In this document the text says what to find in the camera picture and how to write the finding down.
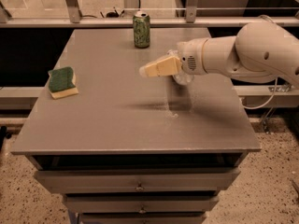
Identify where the green soda can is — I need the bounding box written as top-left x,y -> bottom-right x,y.
133,11 -> 150,49

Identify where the grey metal railing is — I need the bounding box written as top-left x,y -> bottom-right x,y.
0,0 -> 299,28

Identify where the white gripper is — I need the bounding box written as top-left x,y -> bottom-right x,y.
139,37 -> 208,86

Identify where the white cable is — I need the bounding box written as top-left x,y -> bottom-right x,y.
238,77 -> 278,111

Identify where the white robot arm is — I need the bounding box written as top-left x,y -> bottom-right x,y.
139,21 -> 299,88

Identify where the green and yellow sponge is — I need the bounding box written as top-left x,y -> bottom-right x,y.
49,66 -> 78,99

